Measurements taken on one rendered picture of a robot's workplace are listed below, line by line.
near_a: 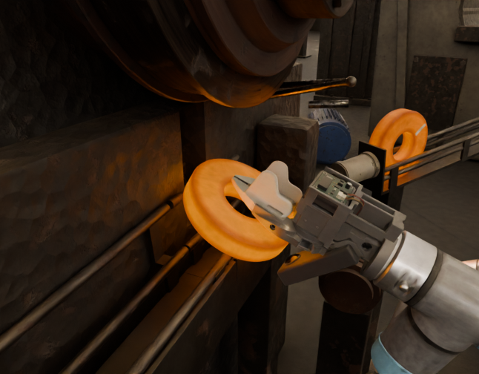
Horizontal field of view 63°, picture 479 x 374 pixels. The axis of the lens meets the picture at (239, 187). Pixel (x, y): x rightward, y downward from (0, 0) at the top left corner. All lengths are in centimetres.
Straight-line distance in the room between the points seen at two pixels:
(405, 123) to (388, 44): 232
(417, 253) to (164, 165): 31
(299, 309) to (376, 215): 104
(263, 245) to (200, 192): 10
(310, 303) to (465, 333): 104
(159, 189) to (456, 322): 37
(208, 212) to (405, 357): 30
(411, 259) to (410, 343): 12
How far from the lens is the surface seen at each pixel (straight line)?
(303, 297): 154
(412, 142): 97
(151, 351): 39
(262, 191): 49
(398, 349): 56
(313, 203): 46
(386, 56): 323
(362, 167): 85
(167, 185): 50
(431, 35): 313
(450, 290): 49
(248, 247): 46
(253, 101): 46
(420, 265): 48
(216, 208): 47
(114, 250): 43
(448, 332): 51
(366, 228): 47
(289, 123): 70
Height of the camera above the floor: 98
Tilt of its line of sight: 25 degrees down
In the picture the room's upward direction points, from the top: straight up
